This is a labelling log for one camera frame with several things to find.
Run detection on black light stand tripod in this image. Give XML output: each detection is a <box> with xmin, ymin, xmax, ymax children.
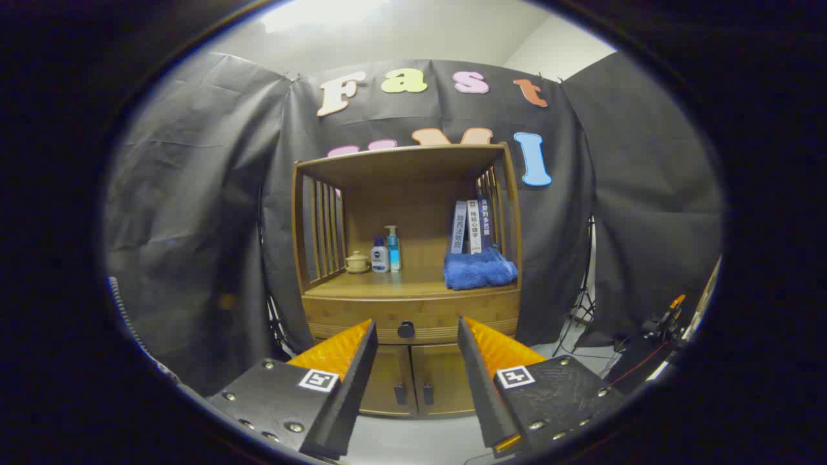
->
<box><xmin>552</xmin><ymin>216</ymin><xmax>598</xmax><ymax>357</ymax></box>

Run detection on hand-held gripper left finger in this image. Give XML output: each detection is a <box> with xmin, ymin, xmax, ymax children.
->
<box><xmin>207</xmin><ymin>319</ymin><xmax>379</xmax><ymax>461</ymax></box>

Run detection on white book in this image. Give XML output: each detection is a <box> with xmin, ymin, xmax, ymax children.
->
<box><xmin>466</xmin><ymin>199</ymin><xmax>483</xmax><ymax>255</ymax></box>

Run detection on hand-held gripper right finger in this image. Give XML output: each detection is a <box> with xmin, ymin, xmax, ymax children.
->
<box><xmin>457</xmin><ymin>316</ymin><xmax>626</xmax><ymax>459</ymax></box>

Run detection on black device with orange part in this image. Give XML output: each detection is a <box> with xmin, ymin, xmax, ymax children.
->
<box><xmin>640</xmin><ymin>294</ymin><xmax>689</xmax><ymax>343</ymax></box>

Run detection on wooden cabinet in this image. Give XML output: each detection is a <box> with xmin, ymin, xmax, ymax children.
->
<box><xmin>291</xmin><ymin>142</ymin><xmax>524</xmax><ymax>419</ymax></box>

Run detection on wooden cabinet door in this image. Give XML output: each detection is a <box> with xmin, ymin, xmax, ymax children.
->
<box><xmin>357</xmin><ymin>344</ymin><xmax>419</xmax><ymax>417</ymax></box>
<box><xmin>410</xmin><ymin>342</ymin><xmax>480</xmax><ymax>416</ymax></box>

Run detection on blue folded towel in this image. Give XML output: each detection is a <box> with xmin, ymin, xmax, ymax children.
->
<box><xmin>443</xmin><ymin>247</ymin><xmax>519</xmax><ymax>291</ymax></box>

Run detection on dark blue book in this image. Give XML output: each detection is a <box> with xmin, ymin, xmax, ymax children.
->
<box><xmin>477</xmin><ymin>195</ymin><xmax>495</xmax><ymax>251</ymax></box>

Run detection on wooden countertop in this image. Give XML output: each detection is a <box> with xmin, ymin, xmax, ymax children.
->
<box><xmin>304</xmin><ymin>266</ymin><xmax>521</xmax><ymax>300</ymax></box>

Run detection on blue pump bottle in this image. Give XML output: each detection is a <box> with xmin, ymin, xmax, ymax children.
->
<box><xmin>384</xmin><ymin>225</ymin><xmax>402</xmax><ymax>272</ymax></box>

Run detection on wooden drawer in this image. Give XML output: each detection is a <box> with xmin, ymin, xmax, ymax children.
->
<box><xmin>302</xmin><ymin>294</ymin><xmax>521</xmax><ymax>346</ymax></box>

